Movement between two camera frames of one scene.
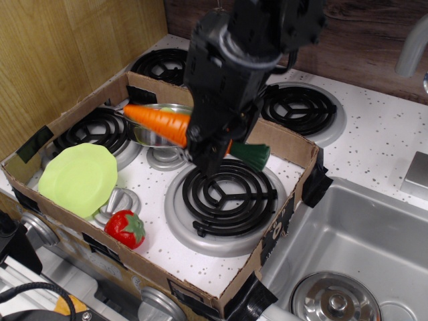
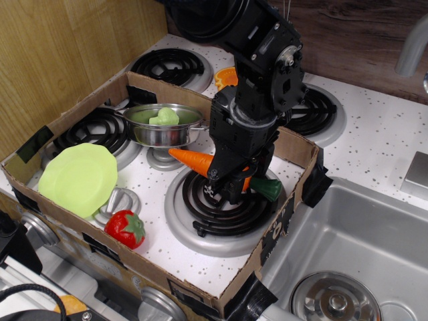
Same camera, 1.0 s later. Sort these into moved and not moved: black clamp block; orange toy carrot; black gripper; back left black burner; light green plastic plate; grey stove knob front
Moved: black gripper; orange toy carrot
Not moved: black clamp block; light green plastic plate; grey stove knob front; back left black burner
